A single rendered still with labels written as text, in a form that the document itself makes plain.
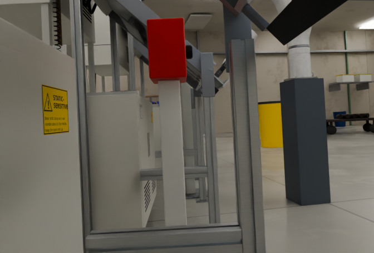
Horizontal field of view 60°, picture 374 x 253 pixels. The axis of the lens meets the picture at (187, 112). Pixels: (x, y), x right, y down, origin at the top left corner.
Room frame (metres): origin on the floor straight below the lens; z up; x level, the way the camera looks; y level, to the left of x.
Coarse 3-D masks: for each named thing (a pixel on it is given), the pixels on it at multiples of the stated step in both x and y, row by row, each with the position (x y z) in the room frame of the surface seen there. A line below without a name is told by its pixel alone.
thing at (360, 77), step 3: (354, 75) 10.86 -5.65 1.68; (357, 75) 10.72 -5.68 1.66; (360, 75) 10.61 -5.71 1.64; (363, 75) 10.62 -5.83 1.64; (366, 75) 10.64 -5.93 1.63; (369, 75) 10.65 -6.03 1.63; (354, 78) 10.89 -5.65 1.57; (357, 78) 10.72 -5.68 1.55; (360, 78) 10.61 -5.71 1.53; (363, 78) 10.62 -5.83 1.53; (366, 78) 10.64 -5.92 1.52; (369, 78) 10.65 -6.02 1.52; (354, 81) 10.90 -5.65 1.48; (357, 81) 10.73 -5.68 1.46
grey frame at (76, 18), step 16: (80, 0) 1.26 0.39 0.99; (80, 16) 1.25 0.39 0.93; (80, 32) 1.25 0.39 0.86; (112, 32) 1.99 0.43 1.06; (80, 48) 1.25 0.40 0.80; (112, 48) 1.99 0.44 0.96; (80, 64) 1.25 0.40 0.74; (112, 64) 1.99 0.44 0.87; (80, 80) 1.25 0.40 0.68; (112, 80) 1.99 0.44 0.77; (80, 96) 1.25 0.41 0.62; (80, 112) 1.25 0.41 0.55; (208, 112) 1.26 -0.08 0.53; (80, 128) 1.26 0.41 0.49; (208, 128) 1.26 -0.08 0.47; (80, 144) 1.26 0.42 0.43; (208, 144) 1.26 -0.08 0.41; (80, 160) 1.25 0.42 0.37; (208, 160) 1.26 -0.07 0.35; (80, 176) 1.25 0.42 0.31; (208, 176) 1.26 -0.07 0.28; (208, 192) 1.26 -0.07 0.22
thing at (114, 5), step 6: (108, 0) 1.75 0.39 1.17; (114, 0) 1.60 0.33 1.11; (114, 6) 1.78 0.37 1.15; (120, 6) 1.63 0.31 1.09; (120, 12) 1.81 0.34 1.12; (126, 12) 1.65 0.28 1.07; (126, 18) 1.84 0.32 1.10; (132, 18) 1.64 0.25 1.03; (126, 24) 1.73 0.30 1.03; (132, 24) 1.87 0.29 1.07; (138, 24) 1.72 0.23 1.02; (132, 30) 1.75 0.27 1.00; (138, 30) 1.90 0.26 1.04; (144, 30) 1.73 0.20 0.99; (138, 36) 1.80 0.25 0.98; (144, 36) 1.93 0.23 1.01
